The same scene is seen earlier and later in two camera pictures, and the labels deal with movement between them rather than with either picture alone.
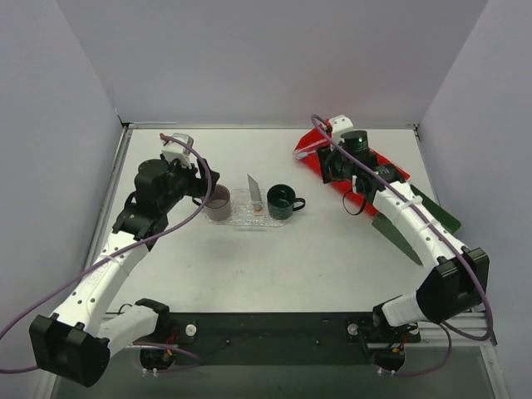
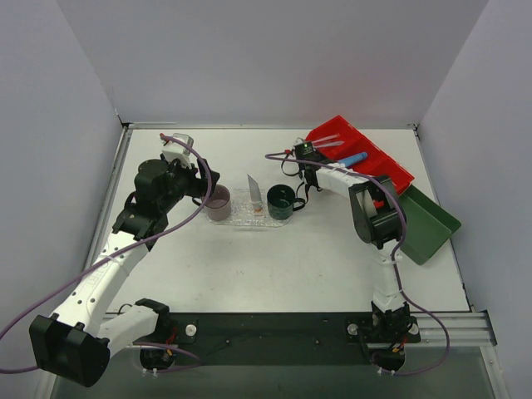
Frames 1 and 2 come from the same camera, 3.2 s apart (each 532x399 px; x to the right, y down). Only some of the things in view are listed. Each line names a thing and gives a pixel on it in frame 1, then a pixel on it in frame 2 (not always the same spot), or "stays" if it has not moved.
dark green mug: [281, 199] stays
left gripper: [201, 178] stays
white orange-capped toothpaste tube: [255, 194] stays
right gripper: [326, 162] → [310, 179]
